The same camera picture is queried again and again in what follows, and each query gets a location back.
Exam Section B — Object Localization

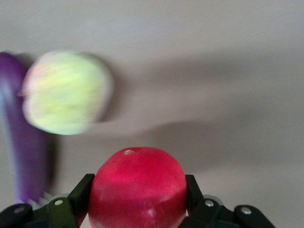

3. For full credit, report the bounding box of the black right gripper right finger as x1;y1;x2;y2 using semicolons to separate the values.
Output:
180;174;276;228

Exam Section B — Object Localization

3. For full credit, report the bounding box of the purple eggplant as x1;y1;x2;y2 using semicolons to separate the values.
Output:
0;51;70;210

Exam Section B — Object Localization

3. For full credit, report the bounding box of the yellow-red peach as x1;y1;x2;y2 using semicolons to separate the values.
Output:
21;49;114;136

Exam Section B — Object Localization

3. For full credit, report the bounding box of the red apple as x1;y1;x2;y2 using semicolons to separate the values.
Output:
87;146;189;228

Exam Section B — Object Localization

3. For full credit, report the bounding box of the brown table cloth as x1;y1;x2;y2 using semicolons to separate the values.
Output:
0;0;304;228

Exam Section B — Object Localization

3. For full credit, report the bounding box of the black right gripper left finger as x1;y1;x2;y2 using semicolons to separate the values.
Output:
0;173;95;228

